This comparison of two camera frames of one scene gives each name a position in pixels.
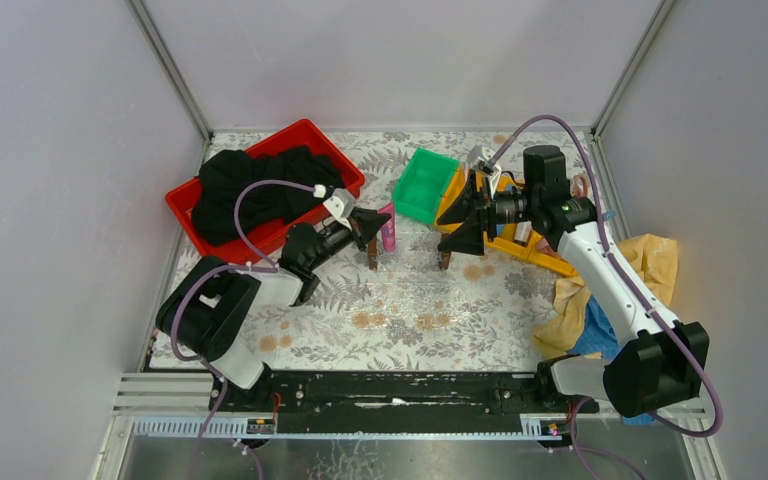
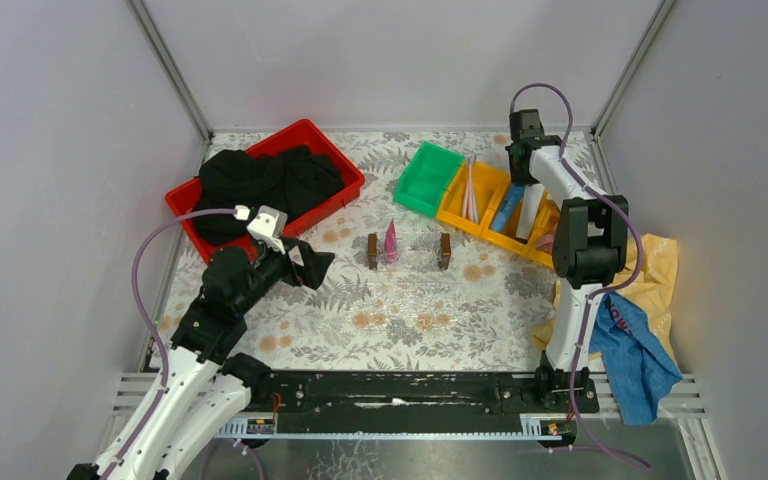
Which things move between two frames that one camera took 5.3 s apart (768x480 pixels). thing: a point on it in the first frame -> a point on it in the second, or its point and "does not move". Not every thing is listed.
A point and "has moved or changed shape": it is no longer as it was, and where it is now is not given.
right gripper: (468, 237) -> (516, 177)
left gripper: (355, 226) -> (292, 261)
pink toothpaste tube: (388, 228) has moved or changed shape
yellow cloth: (653, 260) does not move
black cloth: (222, 172) does not move
